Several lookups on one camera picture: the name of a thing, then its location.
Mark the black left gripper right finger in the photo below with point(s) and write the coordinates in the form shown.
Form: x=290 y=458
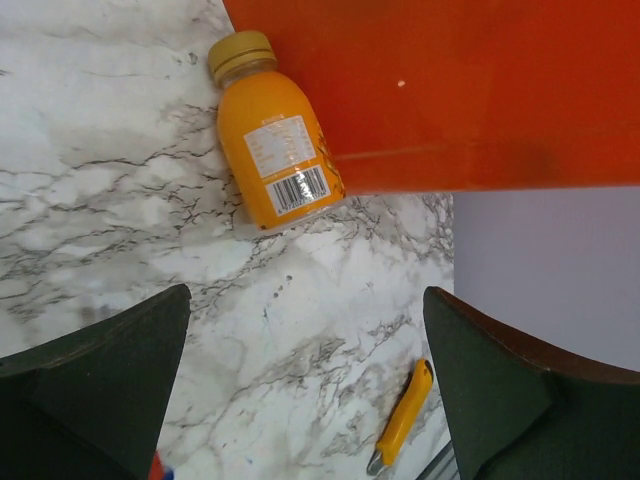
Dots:
x=518 y=407

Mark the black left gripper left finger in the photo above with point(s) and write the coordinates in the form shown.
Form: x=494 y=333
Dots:
x=91 y=404

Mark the small orange juice bottle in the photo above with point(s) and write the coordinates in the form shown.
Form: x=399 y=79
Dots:
x=270 y=135

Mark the orange plastic bin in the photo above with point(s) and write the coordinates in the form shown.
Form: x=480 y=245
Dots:
x=417 y=96

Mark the red blue screwdriver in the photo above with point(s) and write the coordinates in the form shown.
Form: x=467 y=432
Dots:
x=159 y=471

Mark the yellow utility knife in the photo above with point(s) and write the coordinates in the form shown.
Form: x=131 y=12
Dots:
x=402 y=419

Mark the right aluminium frame rail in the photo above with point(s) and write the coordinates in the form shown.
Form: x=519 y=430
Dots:
x=442 y=467

